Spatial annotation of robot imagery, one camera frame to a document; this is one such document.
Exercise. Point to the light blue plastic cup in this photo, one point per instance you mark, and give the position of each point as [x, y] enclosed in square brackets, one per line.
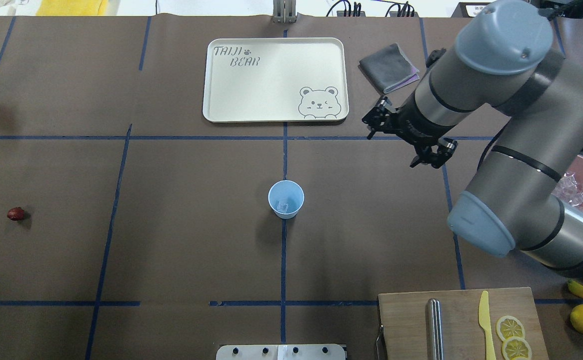
[286, 198]

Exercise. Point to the clear ice cubes pile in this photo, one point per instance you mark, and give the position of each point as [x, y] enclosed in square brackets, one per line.
[569, 190]

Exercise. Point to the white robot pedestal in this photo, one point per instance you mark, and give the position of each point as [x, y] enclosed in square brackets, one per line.
[328, 351]

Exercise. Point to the yellow cloth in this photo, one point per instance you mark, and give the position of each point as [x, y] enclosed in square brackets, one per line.
[79, 8]

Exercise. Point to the ice cube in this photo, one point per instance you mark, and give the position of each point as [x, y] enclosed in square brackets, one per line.
[285, 206]

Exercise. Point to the wooden cutting board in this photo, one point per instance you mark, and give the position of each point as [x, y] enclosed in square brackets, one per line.
[404, 319]

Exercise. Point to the lemon slices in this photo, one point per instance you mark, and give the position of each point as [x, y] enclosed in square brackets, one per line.
[512, 333]

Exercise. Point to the cream bear tray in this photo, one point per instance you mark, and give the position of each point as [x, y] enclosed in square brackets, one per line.
[262, 80]

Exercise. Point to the yellow plastic knife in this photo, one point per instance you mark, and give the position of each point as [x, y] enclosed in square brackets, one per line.
[484, 320]

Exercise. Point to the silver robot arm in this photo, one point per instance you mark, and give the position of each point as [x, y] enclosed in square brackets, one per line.
[504, 58]

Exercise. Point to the black steel tube tool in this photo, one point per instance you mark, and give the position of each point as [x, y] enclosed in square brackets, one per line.
[434, 330]

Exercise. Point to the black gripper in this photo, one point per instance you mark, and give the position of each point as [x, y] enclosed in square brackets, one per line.
[413, 126]

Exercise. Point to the aluminium frame post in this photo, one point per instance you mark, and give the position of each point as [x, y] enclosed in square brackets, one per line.
[284, 11]

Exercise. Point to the grey folded cloth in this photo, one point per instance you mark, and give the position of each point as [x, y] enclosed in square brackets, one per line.
[388, 69]

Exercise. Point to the red strawberry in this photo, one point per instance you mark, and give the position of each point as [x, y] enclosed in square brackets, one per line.
[16, 214]

